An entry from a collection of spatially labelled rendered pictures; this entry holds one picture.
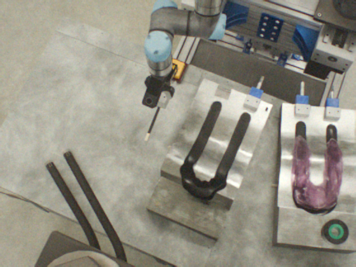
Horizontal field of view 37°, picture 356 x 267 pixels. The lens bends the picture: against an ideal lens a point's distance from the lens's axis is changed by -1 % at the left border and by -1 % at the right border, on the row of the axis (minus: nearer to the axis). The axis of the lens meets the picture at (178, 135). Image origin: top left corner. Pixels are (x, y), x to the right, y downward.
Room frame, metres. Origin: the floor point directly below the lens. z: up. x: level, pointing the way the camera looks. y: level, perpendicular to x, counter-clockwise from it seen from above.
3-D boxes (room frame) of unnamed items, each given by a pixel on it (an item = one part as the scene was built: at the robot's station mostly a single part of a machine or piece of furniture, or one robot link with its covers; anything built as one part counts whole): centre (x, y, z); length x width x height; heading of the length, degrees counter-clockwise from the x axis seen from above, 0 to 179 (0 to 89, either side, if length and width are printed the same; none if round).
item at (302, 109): (0.67, -0.45, 0.86); 0.13 x 0.05 x 0.05; 170
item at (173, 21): (0.79, 0.01, 1.25); 0.11 x 0.11 x 0.08; 79
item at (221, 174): (0.49, -0.12, 0.92); 0.35 x 0.16 x 0.09; 153
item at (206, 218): (0.48, -0.10, 0.87); 0.50 x 0.26 x 0.14; 153
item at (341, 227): (0.18, -0.47, 0.93); 0.08 x 0.08 x 0.04
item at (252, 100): (0.69, -0.28, 0.89); 0.13 x 0.05 x 0.05; 153
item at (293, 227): (0.39, -0.46, 0.86); 0.50 x 0.26 x 0.11; 170
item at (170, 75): (0.70, 0.04, 1.09); 0.09 x 0.08 x 0.12; 153
